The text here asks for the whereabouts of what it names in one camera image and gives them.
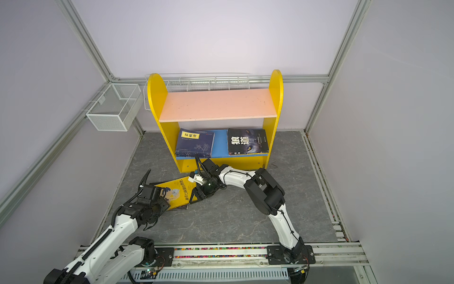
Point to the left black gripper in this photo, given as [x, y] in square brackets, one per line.
[164, 206]

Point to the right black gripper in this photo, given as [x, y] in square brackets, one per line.
[199, 196]

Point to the black book white characters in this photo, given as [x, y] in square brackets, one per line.
[247, 142]

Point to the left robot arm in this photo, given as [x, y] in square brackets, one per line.
[108, 259]

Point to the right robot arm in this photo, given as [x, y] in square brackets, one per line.
[267, 196]

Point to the white mesh box basket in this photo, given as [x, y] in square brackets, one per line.
[116, 107]

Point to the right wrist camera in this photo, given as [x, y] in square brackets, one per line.
[196, 178]

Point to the white wire rack basket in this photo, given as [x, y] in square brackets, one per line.
[215, 83]

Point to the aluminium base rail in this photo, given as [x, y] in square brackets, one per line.
[252, 256]

